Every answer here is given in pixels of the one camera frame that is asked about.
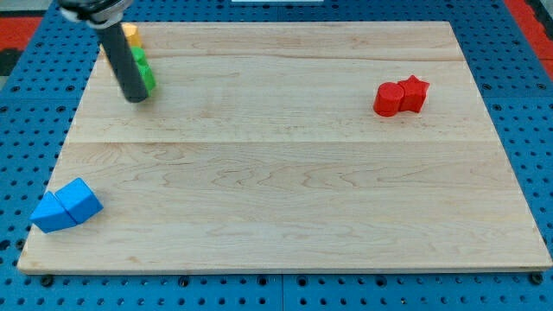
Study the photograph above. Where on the light wooden board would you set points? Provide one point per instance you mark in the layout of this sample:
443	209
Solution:
259	152

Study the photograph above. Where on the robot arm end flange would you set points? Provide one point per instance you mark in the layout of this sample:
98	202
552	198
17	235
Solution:
98	14

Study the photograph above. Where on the red wooden star block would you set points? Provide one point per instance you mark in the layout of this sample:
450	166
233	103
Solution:
415	94

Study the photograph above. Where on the blue wooden triangle block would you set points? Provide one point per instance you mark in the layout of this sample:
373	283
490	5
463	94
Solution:
50	215

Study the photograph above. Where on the yellow wooden block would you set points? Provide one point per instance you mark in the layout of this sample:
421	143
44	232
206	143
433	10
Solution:
132	35

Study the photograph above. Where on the blue wooden cube block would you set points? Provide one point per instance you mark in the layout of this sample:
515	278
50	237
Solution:
79	201

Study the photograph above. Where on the green wooden star block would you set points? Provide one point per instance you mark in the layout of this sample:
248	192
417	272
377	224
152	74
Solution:
148	77

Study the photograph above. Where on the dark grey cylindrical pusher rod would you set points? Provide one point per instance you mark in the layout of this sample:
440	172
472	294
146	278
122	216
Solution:
122	62

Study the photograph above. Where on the green wooden cylinder block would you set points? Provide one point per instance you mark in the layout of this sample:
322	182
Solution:
139	56

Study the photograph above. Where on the red wooden cylinder block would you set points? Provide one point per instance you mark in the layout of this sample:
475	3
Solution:
388	99

